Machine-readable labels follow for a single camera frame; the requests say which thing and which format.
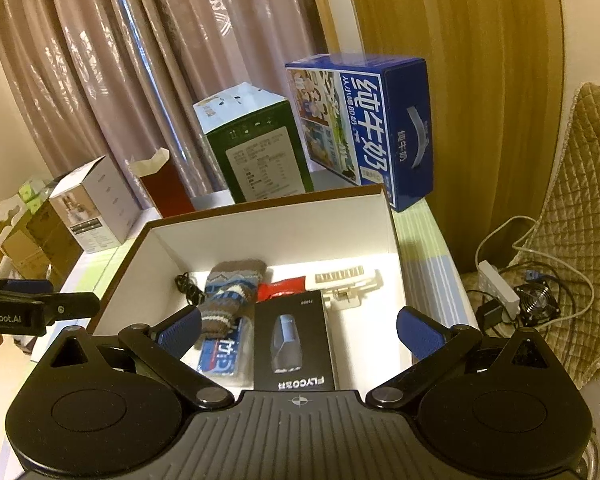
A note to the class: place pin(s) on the black power adapter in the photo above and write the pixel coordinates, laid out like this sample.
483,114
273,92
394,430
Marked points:
492,315

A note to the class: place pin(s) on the plain brown cardboard carton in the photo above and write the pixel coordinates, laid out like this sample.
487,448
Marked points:
45,240

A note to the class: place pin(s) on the beige curtain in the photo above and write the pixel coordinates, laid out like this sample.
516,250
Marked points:
130,60

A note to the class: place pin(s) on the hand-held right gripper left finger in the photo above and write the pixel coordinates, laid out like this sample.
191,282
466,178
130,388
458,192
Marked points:
180,330

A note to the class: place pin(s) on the red packet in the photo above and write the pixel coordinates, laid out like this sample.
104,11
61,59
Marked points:
280,290

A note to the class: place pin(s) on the dark red paper bag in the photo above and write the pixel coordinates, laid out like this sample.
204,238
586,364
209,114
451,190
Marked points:
167,192

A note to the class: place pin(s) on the blue milk carton box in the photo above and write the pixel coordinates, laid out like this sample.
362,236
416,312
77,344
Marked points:
405,135

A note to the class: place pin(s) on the small black cooling fan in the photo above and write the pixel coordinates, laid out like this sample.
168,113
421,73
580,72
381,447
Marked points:
535,302

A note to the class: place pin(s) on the white cardboard insert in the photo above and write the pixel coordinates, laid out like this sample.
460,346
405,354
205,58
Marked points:
5,220

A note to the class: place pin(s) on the white power strip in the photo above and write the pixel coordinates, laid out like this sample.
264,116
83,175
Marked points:
497,287

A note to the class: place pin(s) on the quilted beige chair cover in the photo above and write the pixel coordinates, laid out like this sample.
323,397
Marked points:
580,185

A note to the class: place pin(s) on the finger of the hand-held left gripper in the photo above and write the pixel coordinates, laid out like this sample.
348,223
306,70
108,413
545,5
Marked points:
75,304
30,286

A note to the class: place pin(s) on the white plastic clip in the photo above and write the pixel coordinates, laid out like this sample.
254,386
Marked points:
350,285

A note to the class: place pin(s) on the black shaver box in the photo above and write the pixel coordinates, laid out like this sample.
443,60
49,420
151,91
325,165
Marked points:
295,340

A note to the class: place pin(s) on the white product box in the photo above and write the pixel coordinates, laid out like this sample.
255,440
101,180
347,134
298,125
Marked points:
105,210

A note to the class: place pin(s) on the blue toothpaste box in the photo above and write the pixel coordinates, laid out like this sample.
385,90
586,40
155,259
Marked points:
220,360

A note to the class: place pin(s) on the patterned knitted sock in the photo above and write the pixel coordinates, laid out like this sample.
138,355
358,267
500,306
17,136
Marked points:
230,300

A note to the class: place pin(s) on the wooden door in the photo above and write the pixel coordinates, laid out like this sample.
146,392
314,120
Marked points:
480,60

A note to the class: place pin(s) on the green milk carton box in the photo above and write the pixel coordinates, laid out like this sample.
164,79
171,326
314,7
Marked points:
260,160

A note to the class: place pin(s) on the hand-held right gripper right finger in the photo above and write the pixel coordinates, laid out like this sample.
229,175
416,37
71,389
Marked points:
422,332

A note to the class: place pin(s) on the brown cardboard box white inside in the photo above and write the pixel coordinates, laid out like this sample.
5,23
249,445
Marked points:
280,230

